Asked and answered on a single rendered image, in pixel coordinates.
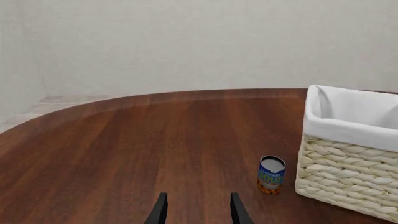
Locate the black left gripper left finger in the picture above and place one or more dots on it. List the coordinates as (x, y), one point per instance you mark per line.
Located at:
(158, 211)

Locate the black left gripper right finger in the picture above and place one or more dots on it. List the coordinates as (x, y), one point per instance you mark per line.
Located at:
(240, 211)

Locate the cream woven basket white liner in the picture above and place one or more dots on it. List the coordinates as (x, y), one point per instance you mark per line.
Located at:
(345, 163)

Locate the blue soup tin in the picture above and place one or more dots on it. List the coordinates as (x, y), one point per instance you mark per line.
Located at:
(270, 176)

